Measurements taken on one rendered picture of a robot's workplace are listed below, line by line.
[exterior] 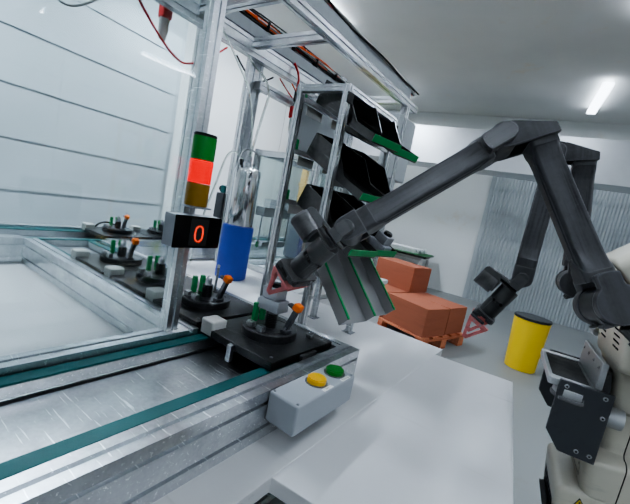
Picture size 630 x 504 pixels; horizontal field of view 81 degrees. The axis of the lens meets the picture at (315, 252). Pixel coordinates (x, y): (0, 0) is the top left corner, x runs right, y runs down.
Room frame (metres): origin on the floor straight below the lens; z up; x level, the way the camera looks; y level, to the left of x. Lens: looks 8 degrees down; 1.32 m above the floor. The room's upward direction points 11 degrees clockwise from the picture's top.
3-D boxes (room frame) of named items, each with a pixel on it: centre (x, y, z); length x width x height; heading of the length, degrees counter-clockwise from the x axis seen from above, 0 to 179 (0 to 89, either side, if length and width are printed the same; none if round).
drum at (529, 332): (3.89, -2.42, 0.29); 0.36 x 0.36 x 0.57
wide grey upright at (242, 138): (2.18, 0.53, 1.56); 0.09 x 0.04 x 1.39; 146
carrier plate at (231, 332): (0.91, 0.08, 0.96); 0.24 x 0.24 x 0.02; 56
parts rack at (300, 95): (1.28, -0.02, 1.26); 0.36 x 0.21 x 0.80; 146
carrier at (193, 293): (1.05, 0.29, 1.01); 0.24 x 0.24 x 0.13; 56
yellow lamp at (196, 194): (0.82, 0.28, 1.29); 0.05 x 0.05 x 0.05
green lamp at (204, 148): (0.82, 0.28, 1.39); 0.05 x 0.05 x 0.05
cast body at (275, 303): (0.92, 0.09, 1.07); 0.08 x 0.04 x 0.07; 56
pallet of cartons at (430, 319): (4.48, -1.21, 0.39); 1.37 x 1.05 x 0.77; 50
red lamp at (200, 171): (0.82, 0.28, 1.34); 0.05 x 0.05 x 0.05
